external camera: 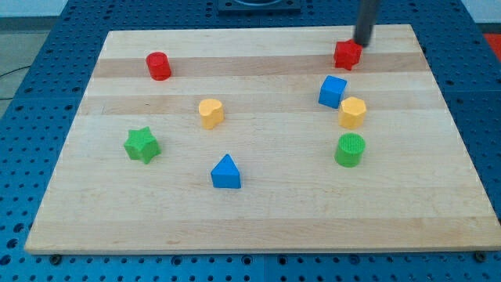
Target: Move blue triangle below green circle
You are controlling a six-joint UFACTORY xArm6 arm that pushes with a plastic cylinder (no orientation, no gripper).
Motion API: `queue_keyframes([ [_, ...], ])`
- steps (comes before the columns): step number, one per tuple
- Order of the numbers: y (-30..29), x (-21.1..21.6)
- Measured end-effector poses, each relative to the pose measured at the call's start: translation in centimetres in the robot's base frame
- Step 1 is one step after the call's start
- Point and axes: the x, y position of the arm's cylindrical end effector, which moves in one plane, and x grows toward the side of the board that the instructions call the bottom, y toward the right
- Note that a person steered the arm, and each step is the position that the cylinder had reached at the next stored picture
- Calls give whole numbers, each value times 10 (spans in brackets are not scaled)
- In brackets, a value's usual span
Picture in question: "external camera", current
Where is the yellow hexagon block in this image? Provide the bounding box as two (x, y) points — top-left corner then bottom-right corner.
(338, 96), (367, 129)

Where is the green star block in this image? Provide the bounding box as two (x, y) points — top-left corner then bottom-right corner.
(124, 127), (161, 165)

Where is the wooden board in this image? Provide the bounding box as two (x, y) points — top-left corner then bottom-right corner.
(25, 24), (500, 255)

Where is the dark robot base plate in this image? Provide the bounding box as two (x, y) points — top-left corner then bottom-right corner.
(214, 0), (302, 14)

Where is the blue triangle block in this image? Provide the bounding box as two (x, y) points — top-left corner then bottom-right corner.
(211, 154), (241, 189)

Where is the red star block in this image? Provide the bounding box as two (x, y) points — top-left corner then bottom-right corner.
(333, 39), (362, 71)

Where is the black cable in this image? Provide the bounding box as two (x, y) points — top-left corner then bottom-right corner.
(0, 64), (31, 101)

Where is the green cylinder block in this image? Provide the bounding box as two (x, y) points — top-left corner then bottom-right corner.
(334, 132), (366, 168)

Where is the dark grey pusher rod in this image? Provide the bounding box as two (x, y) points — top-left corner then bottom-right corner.
(353, 0), (381, 47)

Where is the yellow heart block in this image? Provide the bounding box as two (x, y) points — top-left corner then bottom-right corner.
(198, 99), (225, 129)

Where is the blue cube block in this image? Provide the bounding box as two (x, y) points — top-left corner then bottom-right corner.
(319, 75), (348, 109)

